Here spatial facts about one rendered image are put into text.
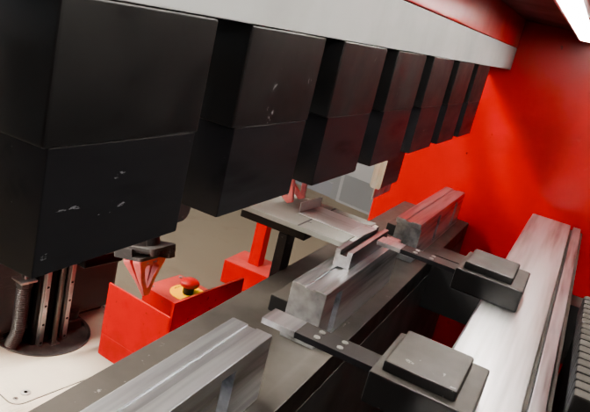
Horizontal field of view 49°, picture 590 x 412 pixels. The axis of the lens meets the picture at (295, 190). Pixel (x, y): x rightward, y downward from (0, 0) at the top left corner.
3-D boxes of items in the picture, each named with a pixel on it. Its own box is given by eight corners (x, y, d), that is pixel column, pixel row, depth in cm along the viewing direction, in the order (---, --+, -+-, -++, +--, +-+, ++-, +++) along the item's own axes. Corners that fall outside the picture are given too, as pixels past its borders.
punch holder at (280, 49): (224, 169, 72) (255, 19, 67) (291, 192, 68) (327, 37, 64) (136, 187, 58) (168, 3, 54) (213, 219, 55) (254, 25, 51)
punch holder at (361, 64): (300, 152, 89) (328, 33, 85) (356, 170, 86) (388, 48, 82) (246, 163, 76) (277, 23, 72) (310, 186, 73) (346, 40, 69)
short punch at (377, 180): (384, 189, 122) (397, 140, 119) (393, 192, 121) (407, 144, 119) (366, 197, 113) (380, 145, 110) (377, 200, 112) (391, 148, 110)
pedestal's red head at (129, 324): (169, 323, 140) (185, 248, 135) (226, 357, 132) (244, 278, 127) (97, 353, 123) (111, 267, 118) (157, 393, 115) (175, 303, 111)
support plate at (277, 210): (262, 186, 138) (262, 182, 138) (375, 227, 128) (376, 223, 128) (216, 199, 122) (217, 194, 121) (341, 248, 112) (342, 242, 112)
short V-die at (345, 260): (370, 239, 127) (374, 225, 126) (384, 244, 126) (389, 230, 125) (332, 263, 109) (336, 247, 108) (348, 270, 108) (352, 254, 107)
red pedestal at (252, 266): (240, 271, 342) (274, 119, 320) (280, 288, 333) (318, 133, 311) (219, 280, 324) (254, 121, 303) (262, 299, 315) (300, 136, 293)
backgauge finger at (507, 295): (387, 241, 123) (394, 217, 122) (524, 292, 113) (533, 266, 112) (366, 256, 112) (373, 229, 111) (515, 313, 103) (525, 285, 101)
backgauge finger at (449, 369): (286, 311, 85) (295, 277, 83) (480, 397, 75) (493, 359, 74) (241, 343, 74) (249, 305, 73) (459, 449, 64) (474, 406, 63)
